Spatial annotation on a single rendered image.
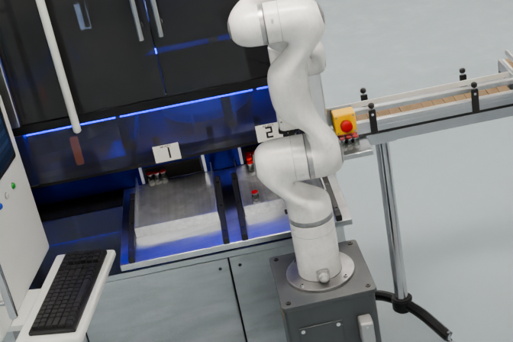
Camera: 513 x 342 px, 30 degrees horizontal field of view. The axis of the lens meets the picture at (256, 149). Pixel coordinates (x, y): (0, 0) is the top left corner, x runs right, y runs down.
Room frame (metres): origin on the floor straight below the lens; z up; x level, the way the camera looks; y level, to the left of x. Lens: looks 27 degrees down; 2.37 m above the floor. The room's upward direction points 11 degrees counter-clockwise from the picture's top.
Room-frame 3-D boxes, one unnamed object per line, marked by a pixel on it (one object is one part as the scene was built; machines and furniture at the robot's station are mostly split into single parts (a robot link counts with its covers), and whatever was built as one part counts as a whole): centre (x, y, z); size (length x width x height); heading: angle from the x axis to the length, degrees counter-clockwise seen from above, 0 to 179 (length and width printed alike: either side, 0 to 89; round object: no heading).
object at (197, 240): (2.65, 0.12, 0.87); 0.70 x 0.48 x 0.02; 91
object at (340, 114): (2.85, -0.30, 0.99); 0.08 x 0.07 x 0.07; 1
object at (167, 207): (2.72, 0.29, 0.90); 0.34 x 0.26 x 0.04; 1
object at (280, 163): (2.21, -0.08, 1.16); 0.19 x 0.12 x 0.24; 87
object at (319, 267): (2.20, -0.11, 0.95); 0.19 x 0.19 x 0.18
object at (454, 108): (2.99, -0.59, 0.92); 0.69 x 0.16 x 0.16; 91
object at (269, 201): (2.72, -0.05, 0.90); 0.34 x 0.26 x 0.04; 2
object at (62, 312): (2.43, 0.63, 0.82); 0.40 x 0.14 x 0.02; 170
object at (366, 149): (2.89, -0.32, 0.87); 0.14 x 0.13 x 0.02; 1
